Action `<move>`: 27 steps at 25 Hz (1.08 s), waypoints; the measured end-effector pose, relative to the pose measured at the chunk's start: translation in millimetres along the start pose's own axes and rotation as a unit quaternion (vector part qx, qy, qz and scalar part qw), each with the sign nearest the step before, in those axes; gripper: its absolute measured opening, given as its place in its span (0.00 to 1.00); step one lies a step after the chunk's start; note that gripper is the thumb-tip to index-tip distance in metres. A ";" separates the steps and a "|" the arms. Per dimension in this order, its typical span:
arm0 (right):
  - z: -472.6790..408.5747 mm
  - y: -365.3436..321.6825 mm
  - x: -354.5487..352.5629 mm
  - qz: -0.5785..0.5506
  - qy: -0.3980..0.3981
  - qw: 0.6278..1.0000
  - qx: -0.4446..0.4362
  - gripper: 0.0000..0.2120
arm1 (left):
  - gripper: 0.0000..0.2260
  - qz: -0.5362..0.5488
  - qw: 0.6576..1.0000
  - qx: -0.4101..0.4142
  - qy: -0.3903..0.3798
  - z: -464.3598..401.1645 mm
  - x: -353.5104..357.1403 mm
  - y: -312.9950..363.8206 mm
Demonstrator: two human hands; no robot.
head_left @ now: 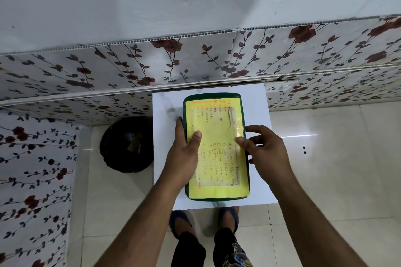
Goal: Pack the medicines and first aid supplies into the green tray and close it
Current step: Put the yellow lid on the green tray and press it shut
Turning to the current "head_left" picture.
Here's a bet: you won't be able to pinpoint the person's left hand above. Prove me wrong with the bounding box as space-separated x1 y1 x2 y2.
158 117 203 191

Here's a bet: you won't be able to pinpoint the person's left forearm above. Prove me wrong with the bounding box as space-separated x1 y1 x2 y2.
108 181 188 267

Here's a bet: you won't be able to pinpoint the blue slipper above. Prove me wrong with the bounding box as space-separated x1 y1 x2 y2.
169 210 193 240
218 207 240 233

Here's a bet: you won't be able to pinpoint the black trash bin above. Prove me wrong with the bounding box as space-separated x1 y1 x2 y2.
100 116 154 173

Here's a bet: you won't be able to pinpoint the person's right forearm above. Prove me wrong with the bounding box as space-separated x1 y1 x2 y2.
266 179 376 267

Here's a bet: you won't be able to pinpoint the person's right hand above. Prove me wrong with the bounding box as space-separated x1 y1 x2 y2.
236 125 294 194

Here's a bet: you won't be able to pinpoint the black printed trousers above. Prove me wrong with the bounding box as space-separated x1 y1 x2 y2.
171 228 249 267

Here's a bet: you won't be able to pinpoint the green box with yellow label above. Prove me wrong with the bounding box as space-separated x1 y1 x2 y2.
183 92 250 200

